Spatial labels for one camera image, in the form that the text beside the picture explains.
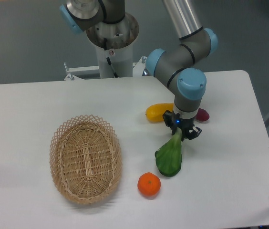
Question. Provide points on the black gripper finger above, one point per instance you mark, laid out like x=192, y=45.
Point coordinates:
x=191, y=133
x=169, y=120

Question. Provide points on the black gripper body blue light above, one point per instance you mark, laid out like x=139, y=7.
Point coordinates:
x=184, y=124

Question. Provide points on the green bok choy vegetable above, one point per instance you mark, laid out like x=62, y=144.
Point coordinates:
x=168, y=157

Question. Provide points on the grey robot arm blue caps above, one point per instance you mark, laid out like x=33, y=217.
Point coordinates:
x=175, y=70

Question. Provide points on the yellow mango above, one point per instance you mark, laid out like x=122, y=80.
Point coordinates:
x=154, y=113

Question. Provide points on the purple sweet potato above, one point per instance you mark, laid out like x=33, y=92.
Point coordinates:
x=202, y=115

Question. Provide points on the orange tangerine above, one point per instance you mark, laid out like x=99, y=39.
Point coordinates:
x=149, y=184

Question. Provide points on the woven wicker basket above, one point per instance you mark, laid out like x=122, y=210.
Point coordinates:
x=85, y=159

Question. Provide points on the white metal base frame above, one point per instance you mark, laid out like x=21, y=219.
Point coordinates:
x=94, y=72

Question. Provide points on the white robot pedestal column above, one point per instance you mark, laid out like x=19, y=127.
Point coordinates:
x=114, y=44

